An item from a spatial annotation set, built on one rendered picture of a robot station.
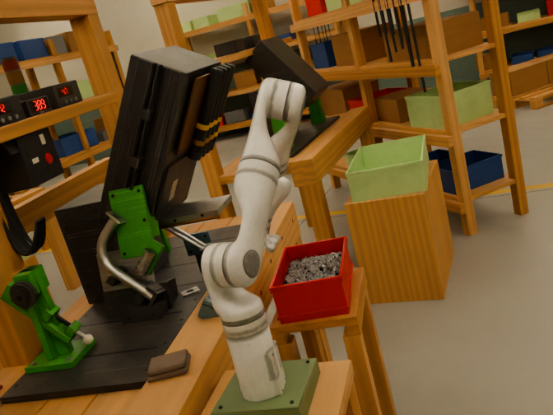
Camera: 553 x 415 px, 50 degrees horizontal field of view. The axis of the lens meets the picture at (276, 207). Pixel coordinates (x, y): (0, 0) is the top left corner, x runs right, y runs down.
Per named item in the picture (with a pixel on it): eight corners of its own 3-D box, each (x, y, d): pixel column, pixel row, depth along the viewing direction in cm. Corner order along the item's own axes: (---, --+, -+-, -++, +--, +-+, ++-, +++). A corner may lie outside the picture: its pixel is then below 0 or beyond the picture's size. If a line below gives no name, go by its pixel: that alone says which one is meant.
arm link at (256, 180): (266, 156, 124) (230, 161, 129) (234, 276, 112) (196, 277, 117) (288, 179, 130) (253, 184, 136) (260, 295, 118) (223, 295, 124)
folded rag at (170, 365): (147, 384, 140) (143, 373, 139) (152, 366, 148) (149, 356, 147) (188, 374, 140) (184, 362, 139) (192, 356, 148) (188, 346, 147)
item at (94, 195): (169, 260, 224) (141, 174, 215) (137, 297, 196) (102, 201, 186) (126, 268, 228) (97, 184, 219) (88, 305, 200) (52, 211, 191)
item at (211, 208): (233, 202, 200) (230, 193, 199) (220, 218, 185) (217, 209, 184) (130, 222, 210) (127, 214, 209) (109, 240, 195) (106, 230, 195)
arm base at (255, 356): (287, 375, 130) (268, 303, 126) (281, 398, 121) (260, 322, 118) (247, 380, 132) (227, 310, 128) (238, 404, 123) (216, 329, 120)
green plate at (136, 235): (166, 249, 186) (154, 183, 185) (155, 253, 178) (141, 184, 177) (133, 255, 189) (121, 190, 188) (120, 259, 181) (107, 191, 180)
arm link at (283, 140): (296, 154, 159) (265, 147, 159) (310, 76, 138) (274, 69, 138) (290, 179, 153) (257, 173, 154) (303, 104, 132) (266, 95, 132)
